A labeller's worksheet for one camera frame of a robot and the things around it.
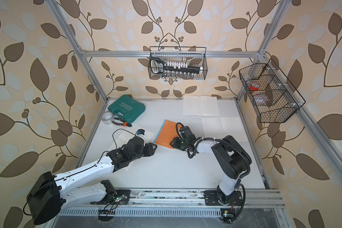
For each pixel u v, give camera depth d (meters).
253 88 0.82
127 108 1.08
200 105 1.16
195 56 0.91
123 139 0.96
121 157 0.59
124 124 1.04
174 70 0.86
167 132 1.00
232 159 0.47
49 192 0.40
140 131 0.74
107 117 1.08
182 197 0.75
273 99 0.74
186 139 0.74
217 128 1.02
